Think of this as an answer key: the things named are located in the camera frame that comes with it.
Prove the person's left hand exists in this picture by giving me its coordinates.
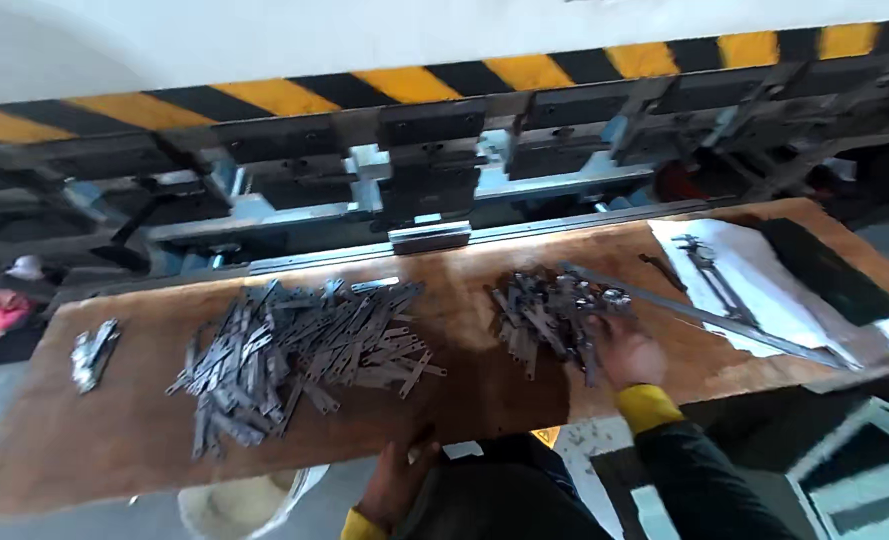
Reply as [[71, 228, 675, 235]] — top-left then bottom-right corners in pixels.
[[356, 424, 442, 535]]

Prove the person's right hand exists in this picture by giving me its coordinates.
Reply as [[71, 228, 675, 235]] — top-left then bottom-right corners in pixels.
[[587, 313, 669, 393]]

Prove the person's left forearm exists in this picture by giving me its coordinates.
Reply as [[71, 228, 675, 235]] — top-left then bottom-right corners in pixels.
[[341, 507, 391, 540]]

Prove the person's right forearm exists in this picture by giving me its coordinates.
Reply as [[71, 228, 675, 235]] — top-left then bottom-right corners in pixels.
[[615, 384, 799, 540]]

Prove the pile of bent metal parts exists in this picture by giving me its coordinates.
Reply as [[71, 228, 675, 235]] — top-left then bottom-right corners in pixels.
[[491, 268, 633, 389]]

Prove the dark narrow metal bar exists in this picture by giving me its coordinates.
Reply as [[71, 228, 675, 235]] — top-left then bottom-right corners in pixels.
[[638, 252, 688, 294]]

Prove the person's body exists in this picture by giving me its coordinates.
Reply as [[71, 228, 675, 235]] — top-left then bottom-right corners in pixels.
[[389, 432, 615, 540]]

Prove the long steel ruler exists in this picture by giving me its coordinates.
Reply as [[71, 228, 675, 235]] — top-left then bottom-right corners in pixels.
[[561, 261, 862, 372]]

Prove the metal caliper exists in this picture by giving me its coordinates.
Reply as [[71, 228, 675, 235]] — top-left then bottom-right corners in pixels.
[[673, 234, 760, 330]]

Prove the pile of flat metal strips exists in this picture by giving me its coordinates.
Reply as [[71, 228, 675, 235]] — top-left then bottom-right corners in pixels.
[[165, 277, 449, 462]]

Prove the white paper sheet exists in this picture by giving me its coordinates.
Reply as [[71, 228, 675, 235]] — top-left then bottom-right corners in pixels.
[[647, 218, 874, 369]]

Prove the white bucket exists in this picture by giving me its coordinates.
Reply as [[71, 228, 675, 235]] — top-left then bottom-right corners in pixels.
[[178, 464, 331, 540]]

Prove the grooved metal die block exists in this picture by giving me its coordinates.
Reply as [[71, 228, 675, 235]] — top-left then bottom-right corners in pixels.
[[388, 219, 473, 255]]

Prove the dark green cloth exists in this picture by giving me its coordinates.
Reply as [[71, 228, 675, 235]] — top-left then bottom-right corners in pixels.
[[756, 217, 889, 327]]

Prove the press machine with striped beam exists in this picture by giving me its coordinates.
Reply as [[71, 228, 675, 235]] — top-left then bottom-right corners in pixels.
[[0, 0, 889, 295]]

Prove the brown wooden board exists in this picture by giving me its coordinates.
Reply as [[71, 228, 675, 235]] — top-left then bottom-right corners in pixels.
[[0, 197, 889, 525]]

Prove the small bundle of shiny strips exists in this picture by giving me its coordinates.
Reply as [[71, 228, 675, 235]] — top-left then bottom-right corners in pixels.
[[71, 318, 121, 396]]

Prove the pale green metal frame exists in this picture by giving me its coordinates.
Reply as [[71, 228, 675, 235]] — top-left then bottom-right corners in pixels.
[[785, 395, 889, 540]]

